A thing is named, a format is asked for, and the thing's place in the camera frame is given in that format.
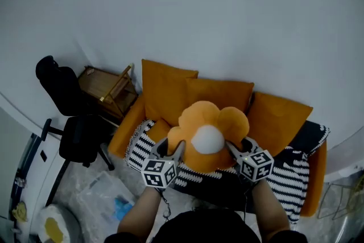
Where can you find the orange sofa with striped blanket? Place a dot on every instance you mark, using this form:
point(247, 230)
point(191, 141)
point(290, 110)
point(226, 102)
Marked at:
point(290, 173)

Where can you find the orange flower pillow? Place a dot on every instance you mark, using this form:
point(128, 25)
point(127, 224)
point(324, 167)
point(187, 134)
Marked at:
point(199, 116)

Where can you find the black wall socket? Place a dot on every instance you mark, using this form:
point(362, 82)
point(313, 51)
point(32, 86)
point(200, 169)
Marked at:
point(43, 156)

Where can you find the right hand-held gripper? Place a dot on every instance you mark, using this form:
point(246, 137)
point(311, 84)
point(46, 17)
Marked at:
point(256, 166)

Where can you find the yellow cloth bag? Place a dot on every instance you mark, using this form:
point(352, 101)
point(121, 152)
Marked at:
point(19, 212)

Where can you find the wooden side table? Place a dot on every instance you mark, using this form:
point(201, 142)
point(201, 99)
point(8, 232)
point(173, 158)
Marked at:
point(102, 85)

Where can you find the person's left forearm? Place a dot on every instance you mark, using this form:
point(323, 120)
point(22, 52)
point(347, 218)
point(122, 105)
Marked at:
point(136, 213)

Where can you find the clear plastic storage bin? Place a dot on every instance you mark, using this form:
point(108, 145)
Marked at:
point(94, 202)

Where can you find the blue star pillow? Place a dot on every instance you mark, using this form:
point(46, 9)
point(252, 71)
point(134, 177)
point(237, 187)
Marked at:
point(122, 207)

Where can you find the person's right forearm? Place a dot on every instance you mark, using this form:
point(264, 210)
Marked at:
point(270, 207)

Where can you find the small orange sofa pillow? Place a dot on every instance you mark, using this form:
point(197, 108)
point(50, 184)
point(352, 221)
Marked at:
point(157, 131)

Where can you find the black office chair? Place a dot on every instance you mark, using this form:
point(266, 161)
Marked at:
point(79, 136)

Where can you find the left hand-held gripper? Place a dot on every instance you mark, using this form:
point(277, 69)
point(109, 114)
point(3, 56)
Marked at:
point(159, 173)

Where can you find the egg shaped bean bag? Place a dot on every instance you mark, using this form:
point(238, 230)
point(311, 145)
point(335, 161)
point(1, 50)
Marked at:
point(54, 230)

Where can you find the person's black shirt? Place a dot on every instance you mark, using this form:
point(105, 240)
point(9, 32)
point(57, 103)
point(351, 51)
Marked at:
point(204, 227)

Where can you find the large orange sofa pillow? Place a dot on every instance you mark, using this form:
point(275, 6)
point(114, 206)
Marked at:
point(227, 94)
point(276, 122)
point(162, 88)

